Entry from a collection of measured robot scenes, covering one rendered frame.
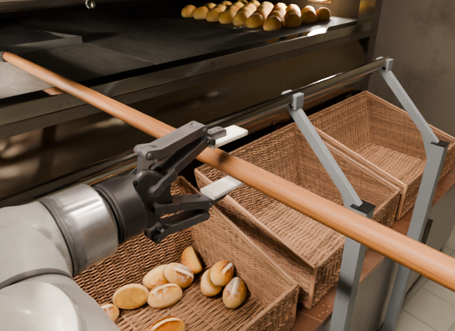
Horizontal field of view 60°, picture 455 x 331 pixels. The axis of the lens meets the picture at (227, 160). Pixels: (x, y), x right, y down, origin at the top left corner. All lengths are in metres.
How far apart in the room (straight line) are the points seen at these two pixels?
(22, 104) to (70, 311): 0.73
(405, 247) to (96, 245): 0.32
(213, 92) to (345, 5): 1.03
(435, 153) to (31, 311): 1.24
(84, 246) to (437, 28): 3.12
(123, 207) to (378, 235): 0.28
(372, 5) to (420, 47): 1.39
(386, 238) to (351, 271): 0.61
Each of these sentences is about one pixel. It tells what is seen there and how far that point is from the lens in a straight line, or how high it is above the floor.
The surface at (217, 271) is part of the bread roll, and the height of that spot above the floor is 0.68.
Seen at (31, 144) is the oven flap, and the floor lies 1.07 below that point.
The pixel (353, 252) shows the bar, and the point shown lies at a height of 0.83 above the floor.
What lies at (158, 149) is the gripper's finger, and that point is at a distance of 0.48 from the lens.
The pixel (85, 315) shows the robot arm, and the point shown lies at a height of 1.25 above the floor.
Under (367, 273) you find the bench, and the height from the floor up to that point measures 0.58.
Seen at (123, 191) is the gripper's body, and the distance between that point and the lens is 0.46.
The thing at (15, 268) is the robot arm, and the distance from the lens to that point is 0.38.
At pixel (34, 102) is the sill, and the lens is 0.99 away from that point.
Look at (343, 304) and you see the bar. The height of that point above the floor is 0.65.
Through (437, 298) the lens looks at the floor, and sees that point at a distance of 2.25.
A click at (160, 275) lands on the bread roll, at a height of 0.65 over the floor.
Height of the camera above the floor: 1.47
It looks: 28 degrees down
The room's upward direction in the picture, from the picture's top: straight up
